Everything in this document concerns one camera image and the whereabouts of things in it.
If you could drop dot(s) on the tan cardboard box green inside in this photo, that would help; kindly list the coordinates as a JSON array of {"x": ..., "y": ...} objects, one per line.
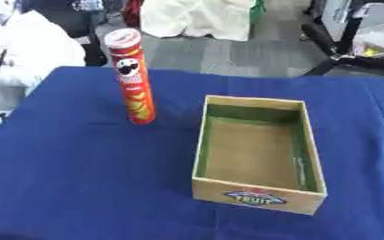
[{"x": 255, "y": 150}]

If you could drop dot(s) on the red chip can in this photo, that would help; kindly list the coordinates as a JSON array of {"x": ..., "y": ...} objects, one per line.
[{"x": 134, "y": 78}]

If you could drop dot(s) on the white cloth bundle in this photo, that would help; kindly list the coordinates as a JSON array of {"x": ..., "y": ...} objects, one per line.
[{"x": 198, "y": 17}]

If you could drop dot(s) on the black metal stand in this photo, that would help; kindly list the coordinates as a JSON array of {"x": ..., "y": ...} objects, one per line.
[{"x": 343, "y": 47}]

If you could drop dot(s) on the person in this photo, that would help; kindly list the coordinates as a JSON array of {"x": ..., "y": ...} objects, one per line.
[{"x": 31, "y": 59}]

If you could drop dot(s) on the clear plastic bin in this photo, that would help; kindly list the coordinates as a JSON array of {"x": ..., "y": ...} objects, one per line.
[{"x": 378, "y": 42}]

